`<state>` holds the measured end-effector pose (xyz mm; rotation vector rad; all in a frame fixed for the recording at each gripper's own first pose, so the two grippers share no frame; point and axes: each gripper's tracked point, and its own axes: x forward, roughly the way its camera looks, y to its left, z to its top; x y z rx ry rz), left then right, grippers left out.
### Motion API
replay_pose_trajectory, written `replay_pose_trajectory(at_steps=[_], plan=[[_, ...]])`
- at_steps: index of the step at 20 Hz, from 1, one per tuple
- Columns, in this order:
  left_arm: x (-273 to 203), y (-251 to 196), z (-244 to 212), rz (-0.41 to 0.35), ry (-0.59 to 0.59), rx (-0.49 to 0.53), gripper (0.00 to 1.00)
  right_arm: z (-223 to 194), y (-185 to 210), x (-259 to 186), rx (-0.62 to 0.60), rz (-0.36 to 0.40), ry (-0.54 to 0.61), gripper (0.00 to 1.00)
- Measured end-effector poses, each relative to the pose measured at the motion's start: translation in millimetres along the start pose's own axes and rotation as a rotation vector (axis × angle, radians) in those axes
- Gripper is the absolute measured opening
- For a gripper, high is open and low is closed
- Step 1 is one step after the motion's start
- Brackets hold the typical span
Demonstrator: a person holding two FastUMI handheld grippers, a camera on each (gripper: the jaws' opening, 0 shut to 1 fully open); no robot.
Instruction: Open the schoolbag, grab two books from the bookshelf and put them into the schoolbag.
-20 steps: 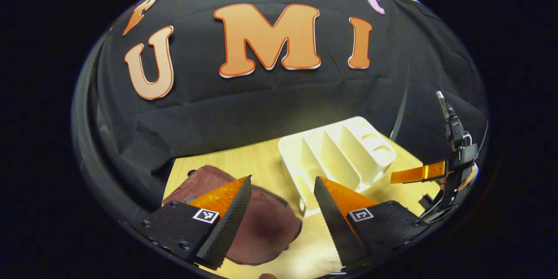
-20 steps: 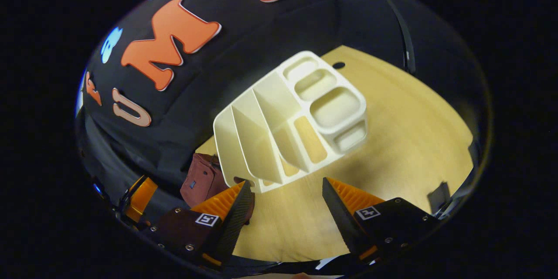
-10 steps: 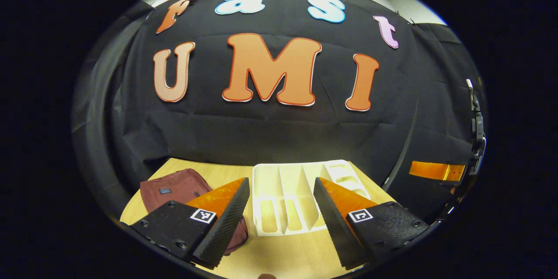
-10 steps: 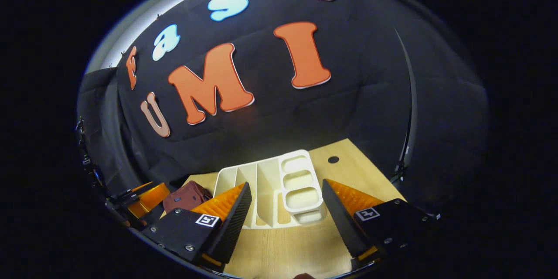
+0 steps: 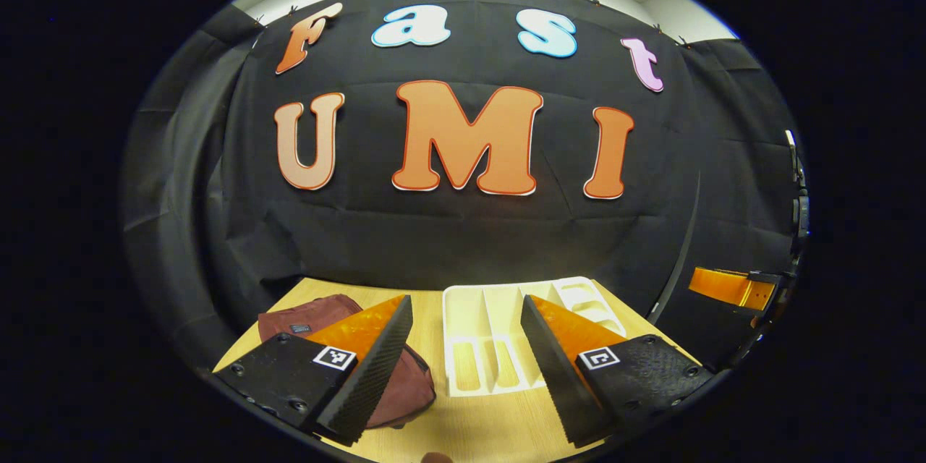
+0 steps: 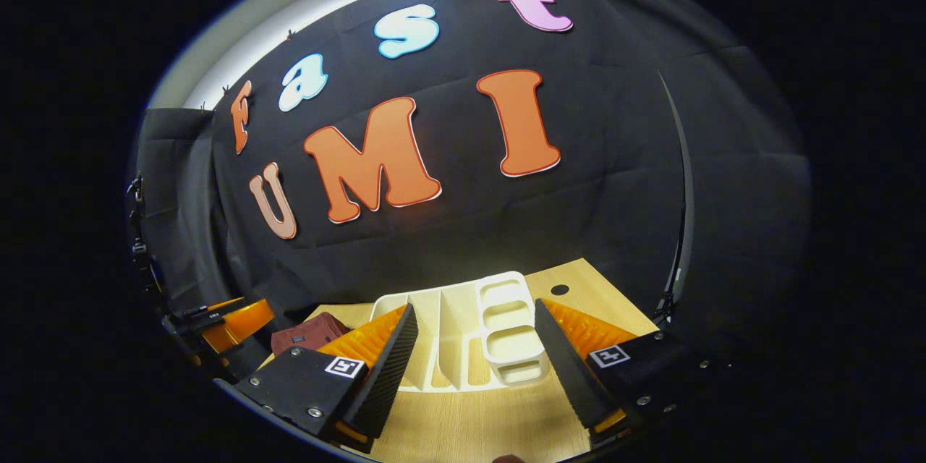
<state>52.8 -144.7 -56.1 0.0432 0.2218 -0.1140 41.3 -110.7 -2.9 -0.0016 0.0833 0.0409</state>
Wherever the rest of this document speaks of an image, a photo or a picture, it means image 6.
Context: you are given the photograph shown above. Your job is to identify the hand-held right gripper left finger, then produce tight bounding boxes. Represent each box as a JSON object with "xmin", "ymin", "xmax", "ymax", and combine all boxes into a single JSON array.
[{"xmin": 235, "ymin": 304, "xmax": 420, "ymax": 453}]

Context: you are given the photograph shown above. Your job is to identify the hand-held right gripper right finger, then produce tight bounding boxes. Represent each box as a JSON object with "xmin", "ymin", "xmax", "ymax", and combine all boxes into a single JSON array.
[{"xmin": 534, "ymin": 298, "xmax": 724, "ymax": 446}]

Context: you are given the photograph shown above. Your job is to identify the maroon schoolbag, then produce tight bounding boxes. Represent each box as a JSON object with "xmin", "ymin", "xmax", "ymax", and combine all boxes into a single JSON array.
[{"xmin": 271, "ymin": 313, "xmax": 352, "ymax": 357}]

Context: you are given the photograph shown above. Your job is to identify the white bookshelf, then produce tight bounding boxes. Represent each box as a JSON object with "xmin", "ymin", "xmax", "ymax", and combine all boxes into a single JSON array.
[{"xmin": 370, "ymin": 271, "xmax": 547, "ymax": 393}]

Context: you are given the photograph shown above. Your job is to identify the black curved pole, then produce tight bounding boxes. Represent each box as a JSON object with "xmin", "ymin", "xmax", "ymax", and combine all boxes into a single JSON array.
[{"xmin": 655, "ymin": 71, "xmax": 697, "ymax": 323}]

